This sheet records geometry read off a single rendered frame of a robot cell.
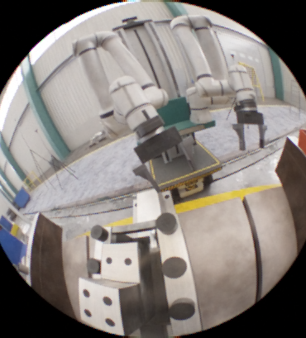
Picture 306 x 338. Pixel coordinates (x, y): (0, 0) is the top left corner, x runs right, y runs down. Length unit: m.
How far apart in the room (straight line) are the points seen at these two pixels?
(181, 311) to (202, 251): 0.46
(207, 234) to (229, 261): 0.24
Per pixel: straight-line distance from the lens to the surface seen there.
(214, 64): 0.85
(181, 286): 0.35
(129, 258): 0.30
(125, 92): 0.30
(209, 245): 0.72
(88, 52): 0.72
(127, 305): 0.26
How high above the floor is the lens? 1.02
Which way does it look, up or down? 38 degrees down
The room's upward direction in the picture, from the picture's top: 24 degrees counter-clockwise
